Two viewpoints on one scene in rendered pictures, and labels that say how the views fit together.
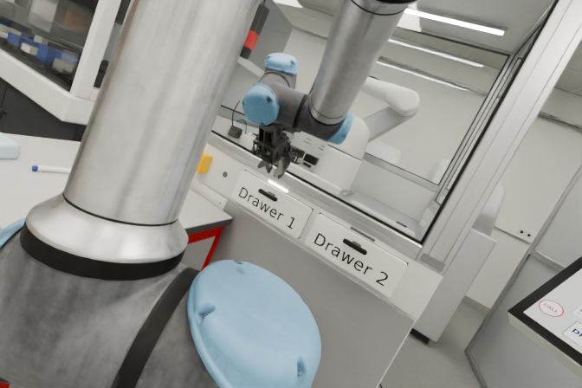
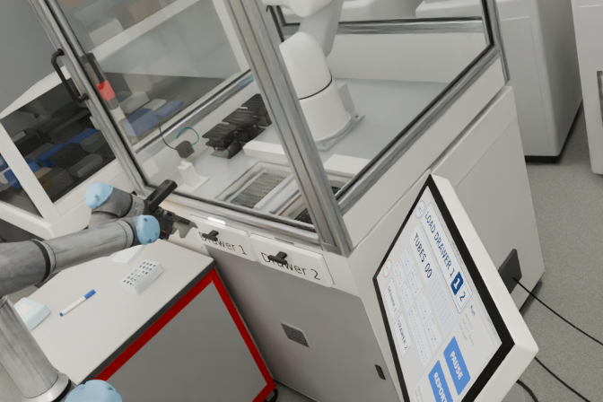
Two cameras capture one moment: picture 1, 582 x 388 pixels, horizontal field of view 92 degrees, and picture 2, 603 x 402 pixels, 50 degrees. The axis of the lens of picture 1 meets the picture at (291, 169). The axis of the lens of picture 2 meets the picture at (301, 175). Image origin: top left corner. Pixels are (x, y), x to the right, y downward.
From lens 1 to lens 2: 1.49 m
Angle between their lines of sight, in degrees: 36
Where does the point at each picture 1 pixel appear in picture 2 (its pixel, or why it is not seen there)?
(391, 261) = (309, 259)
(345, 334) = (338, 322)
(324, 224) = (257, 244)
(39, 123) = not seen: hidden behind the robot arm
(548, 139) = not seen: outside the picture
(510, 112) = (271, 105)
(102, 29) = (17, 165)
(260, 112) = not seen: hidden behind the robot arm
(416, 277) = (334, 264)
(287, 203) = (228, 235)
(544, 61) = (252, 51)
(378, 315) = (340, 301)
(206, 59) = (13, 352)
